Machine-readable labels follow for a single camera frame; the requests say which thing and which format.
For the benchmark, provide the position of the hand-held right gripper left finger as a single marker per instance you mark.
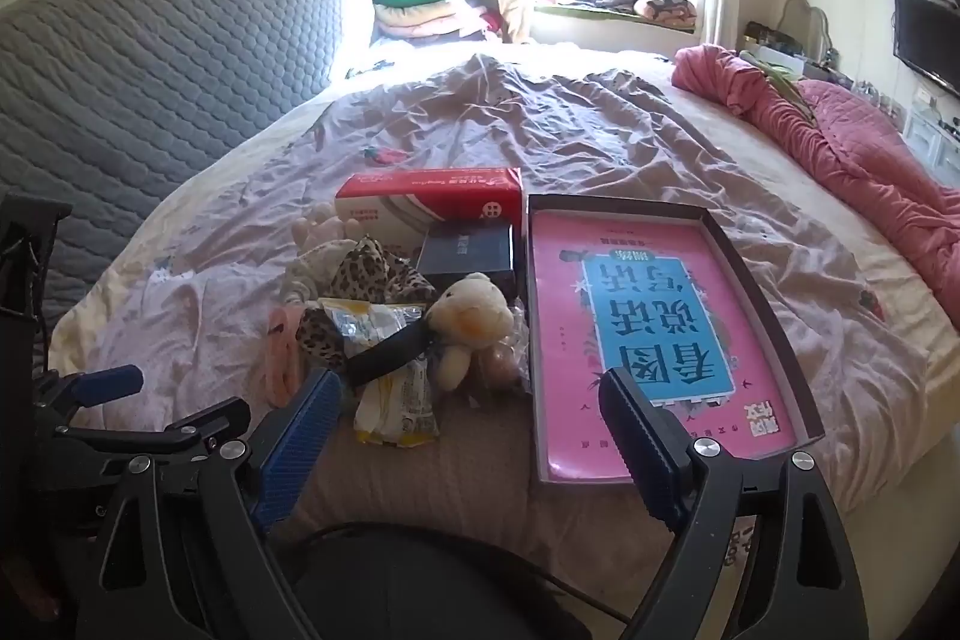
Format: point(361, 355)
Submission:
point(296, 452)

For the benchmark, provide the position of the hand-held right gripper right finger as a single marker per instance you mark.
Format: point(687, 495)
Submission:
point(637, 445)

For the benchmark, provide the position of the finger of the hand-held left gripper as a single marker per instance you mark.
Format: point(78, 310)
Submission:
point(105, 385)
point(195, 426)

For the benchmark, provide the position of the white floral cloth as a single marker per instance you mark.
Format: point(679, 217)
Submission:
point(315, 269)

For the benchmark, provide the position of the leopard print cloth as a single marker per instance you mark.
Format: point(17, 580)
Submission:
point(367, 272)

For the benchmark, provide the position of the cream teddy bear plush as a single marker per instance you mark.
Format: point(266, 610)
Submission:
point(469, 310)

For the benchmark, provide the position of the cream rabbit plush pink ribbon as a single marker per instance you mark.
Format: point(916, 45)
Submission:
point(322, 227)

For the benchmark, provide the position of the red and white carton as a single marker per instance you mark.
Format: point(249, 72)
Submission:
point(427, 190)

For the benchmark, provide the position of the pink hair clip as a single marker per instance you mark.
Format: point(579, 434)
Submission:
point(285, 355)

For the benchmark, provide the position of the yellow white snack packet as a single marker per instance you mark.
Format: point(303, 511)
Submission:
point(397, 404)

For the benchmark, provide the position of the pink picture book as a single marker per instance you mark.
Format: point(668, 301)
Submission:
point(570, 325)

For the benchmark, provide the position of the clear plastic bag of eggs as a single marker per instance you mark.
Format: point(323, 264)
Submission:
point(499, 362)

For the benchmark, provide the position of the dark blue box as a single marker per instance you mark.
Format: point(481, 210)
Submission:
point(465, 254)

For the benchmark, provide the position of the grey quilted headboard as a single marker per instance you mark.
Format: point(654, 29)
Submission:
point(150, 78)

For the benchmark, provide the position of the cream bed sheet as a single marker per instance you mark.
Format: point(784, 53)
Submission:
point(900, 340)

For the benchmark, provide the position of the printed pink blanket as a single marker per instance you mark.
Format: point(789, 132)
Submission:
point(525, 115)

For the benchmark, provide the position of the pink quilt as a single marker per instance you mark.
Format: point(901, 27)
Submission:
point(847, 160)

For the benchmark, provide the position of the green cloth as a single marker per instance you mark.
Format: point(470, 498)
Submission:
point(787, 85)

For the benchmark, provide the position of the white dresser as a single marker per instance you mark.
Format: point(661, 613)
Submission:
point(934, 138)

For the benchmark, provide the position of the patterned cushion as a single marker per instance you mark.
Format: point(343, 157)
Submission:
point(664, 9)

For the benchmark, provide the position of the white framed mirror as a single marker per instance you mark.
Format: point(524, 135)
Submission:
point(806, 25)

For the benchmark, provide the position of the stack of folded blankets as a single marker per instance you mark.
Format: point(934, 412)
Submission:
point(420, 6)

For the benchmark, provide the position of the black television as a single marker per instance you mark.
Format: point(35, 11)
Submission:
point(926, 36)

